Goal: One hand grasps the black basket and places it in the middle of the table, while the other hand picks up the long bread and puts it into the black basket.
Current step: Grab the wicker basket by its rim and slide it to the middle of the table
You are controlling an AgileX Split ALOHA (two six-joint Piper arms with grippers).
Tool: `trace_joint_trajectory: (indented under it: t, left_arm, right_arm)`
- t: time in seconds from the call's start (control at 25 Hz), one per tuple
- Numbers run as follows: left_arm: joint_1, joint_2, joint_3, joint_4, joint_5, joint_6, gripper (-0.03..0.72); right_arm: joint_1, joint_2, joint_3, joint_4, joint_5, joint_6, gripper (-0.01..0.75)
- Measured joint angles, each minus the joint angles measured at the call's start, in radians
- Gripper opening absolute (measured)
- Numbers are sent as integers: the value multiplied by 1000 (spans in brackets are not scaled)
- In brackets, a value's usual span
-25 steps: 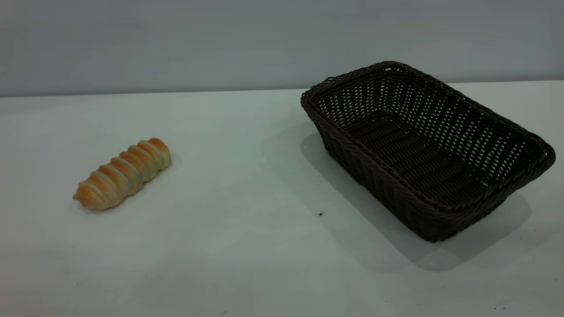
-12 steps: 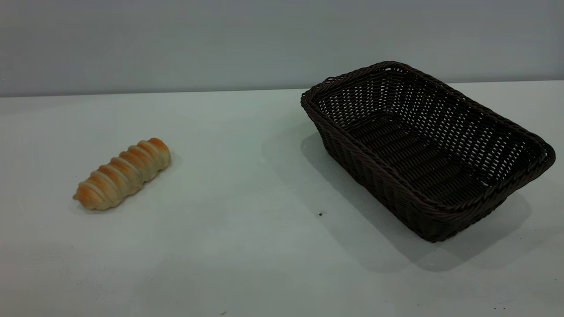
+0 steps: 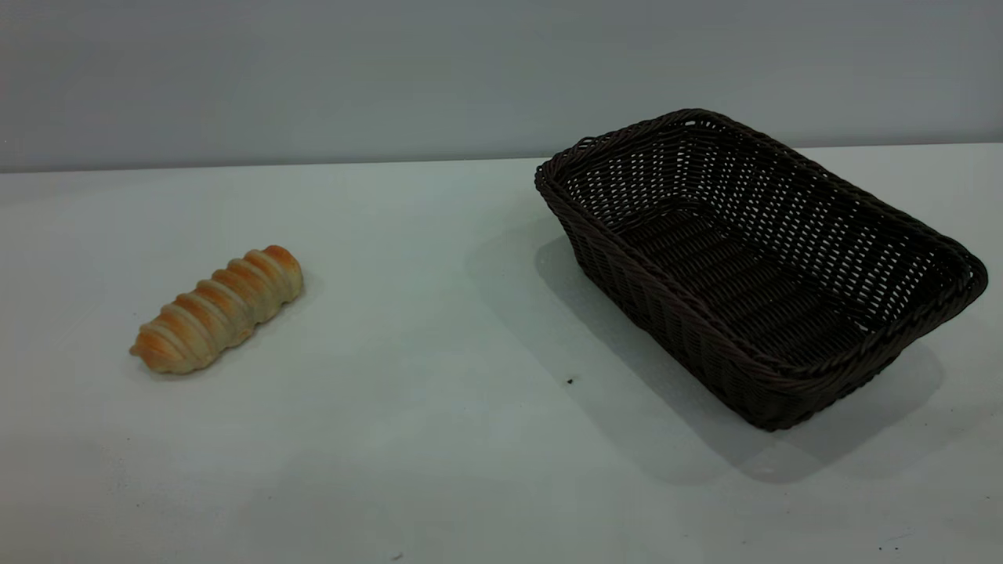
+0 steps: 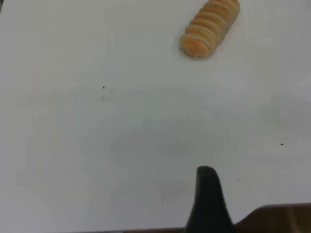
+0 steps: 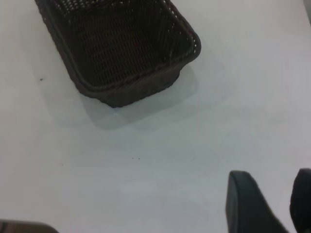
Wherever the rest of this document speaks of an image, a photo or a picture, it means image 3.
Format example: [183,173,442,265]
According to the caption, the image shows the black woven wicker basket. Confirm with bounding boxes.
[534,108,989,432]

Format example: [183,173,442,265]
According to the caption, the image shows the ridged golden bread roll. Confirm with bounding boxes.
[129,245,304,375]

